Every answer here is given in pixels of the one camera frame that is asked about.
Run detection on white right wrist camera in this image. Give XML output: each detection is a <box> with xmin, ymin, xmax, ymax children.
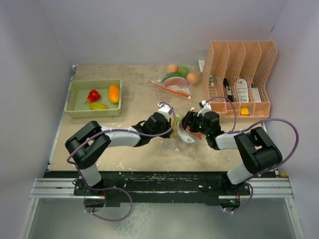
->
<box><xmin>197</xmin><ymin>100</ymin><xmax>211</xmax><ymax>117</ymax></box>

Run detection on yellow fake starfruit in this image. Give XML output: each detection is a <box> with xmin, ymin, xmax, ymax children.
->
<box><xmin>172</xmin><ymin>115</ymin><xmax>181</xmax><ymax>137</ymax></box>

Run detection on yellow fake pineapple ring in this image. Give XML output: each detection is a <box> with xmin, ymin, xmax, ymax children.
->
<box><xmin>89</xmin><ymin>103</ymin><xmax>109</xmax><ymax>111</ymax></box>

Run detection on clear zip bag orange seal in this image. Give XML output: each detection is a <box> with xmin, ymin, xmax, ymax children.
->
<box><xmin>159</xmin><ymin>114</ymin><xmax>202</xmax><ymax>152</ymax></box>

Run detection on aluminium frame rail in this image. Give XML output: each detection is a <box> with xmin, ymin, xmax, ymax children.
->
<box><xmin>29</xmin><ymin>177</ymin><xmax>295</xmax><ymax>200</ymax></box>

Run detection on red fake strawberry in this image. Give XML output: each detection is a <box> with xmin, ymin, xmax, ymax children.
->
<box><xmin>85</xmin><ymin>90</ymin><xmax>101</xmax><ymax>104</ymax></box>

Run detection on white bottle in organizer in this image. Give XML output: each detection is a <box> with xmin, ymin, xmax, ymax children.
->
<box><xmin>236</xmin><ymin>79</ymin><xmax>249</xmax><ymax>103</ymax></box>

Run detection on white box in organizer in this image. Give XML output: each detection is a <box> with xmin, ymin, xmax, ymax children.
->
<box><xmin>251</xmin><ymin>84</ymin><xmax>262</xmax><ymax>103</ymax></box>

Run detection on yellow block in organizer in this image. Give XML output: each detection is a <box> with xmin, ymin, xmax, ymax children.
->
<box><xmin>240</xmin><ymin>107</ymin><xmax>250</xmax><ymax>116</ymax></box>

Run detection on light green perforated basket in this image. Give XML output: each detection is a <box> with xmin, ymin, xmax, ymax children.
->
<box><xmin>64</xmin><ymin>79</ymin><xmax>122</xmax><ymax>119</ymax></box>

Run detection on fake peach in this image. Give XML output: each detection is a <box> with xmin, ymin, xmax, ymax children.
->
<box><xmin>186</xmin><ymin>72</ymin><xmax>199</xmax><ymax>84</ymax></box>
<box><xmin>166</xmin><ymin>64</ymin><xmax>178</xmax><ymax>73</ymax></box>

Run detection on black item in organizer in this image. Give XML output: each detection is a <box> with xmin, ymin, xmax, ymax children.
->
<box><xmin>223</xmin><ymin>78</ymin><xmax>233</xmax><ymax>102</ymax></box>

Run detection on white green tube in organizer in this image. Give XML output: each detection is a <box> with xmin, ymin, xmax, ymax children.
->
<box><xmin>209</xmin><ymin>75</ymin><xmax>214</xmax><ymax>88</ymax></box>

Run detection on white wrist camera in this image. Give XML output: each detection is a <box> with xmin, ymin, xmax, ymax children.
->
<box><xmin>197</xmin><ymin>100</ymin><xmax>211</xmax><ymax>117</ymax></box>
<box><xmin>158</xmin><ymin>104</ymin><xmax>172</xmax><ymax>117</ymax></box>

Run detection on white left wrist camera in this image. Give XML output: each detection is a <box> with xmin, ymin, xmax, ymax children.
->
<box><xmin>158</xmin><ymin>104</ymin><xmax>172</xmax><ymax>117</ymax></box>

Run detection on green fake leafy vegetable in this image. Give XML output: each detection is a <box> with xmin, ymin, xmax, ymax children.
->
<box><xmin>178</xmin><ymin>66</ymin><xmax>189</xmax><ymax>76</ymax></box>

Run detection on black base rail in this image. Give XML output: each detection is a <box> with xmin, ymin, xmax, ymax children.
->
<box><xmin>72</xmin><ymin>171</ymin><xmax>251</xmax><ymax>208</ymax></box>

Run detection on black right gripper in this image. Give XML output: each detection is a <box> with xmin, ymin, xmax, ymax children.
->
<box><xmin>176</xmin><ymin>111</ymin><xmax>210</xmax><ymax>136</ymax></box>

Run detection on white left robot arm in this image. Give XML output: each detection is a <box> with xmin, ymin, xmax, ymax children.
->
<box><xmin>65</xmin><ymin>111</ymin><xmax>172</xmax><ymax>195</ymax></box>

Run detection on fake peach left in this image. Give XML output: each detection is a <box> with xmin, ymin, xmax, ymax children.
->
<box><xmin>166</xmin><ymin>64</ymin><xmax>178</xmax><ymax>73</ymax></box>

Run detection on small white box behind organizer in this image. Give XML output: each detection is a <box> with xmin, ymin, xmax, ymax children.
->
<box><xmin>198</xmin><ymin>60</ymin><xmax>205</xmax><ymax>73</ymax></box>

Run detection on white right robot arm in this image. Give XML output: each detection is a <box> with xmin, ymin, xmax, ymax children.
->
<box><xmin>181</xmin><ymin>111</ymin><xmax>283</xmax><ymax>195</ymax></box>

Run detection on fake peach right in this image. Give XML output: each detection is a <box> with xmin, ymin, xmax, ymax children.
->
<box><xmin>186</xmin><ymin>72</ymin><xmax>199</xmax><ymax>84</ymax></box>

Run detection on orange plastic file organizer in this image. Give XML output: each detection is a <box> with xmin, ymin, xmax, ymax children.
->
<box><xmin>202</xmin><ymin>41</ymin><xmax>278</xmax><ymax>120</ymax></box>

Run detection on fake watermelon slice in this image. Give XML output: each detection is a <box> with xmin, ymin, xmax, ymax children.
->
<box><xmin>161</xmin><ymin>72</ymin><xmax>188</xmax><ymax>87</ymax></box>

